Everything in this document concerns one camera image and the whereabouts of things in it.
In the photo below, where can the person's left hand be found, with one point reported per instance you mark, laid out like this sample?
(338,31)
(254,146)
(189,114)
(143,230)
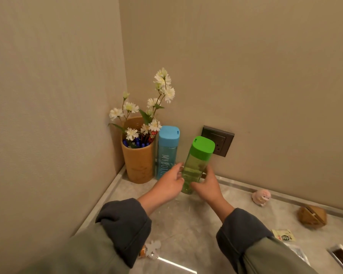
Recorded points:
(167,186)

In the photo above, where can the bundle of blue red pens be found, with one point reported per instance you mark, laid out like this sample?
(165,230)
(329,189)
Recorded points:
(138,141)

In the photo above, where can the white flower-shaped trinket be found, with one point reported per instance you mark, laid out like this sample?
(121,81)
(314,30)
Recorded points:
(150,249)

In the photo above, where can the person's right forearm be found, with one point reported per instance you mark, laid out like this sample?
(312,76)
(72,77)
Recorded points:
(251,239)

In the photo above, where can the person's left thumb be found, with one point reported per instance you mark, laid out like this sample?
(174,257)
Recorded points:
(180,180)

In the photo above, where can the clear plastic wrapper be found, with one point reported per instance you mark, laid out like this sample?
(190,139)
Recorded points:
(298,251)

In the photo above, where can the brown wooden box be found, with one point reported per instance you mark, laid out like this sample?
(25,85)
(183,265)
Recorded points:
(312,216)

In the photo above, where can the green lidded water bottle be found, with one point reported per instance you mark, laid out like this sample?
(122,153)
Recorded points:
(196,165)

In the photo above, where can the person's left forearm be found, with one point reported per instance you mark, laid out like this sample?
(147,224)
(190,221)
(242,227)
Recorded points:
(111,239)

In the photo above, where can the dark wall socket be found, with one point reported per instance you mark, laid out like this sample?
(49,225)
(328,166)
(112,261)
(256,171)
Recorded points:
(218,140)

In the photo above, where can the yellow paper sachet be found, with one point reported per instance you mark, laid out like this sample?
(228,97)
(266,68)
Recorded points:
(284,235)

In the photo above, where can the pink round figurine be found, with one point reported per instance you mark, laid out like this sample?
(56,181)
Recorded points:
(261,197)

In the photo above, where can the white artificial flower sprig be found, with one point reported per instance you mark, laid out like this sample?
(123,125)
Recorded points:
(148,111)

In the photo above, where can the blue lidded water bottle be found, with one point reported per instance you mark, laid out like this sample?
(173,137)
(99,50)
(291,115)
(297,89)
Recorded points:
(166,152)

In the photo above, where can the person's right thumb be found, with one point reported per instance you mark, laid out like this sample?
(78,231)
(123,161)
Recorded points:
(198,185)

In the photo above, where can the wooden cylindrical holder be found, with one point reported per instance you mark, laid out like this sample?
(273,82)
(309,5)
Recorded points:
(138,161)

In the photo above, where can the white rectangular tray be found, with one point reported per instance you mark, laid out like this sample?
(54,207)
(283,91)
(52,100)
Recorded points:
(342,257)

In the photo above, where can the person's right hand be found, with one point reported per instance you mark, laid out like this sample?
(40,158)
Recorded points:
(208,186)

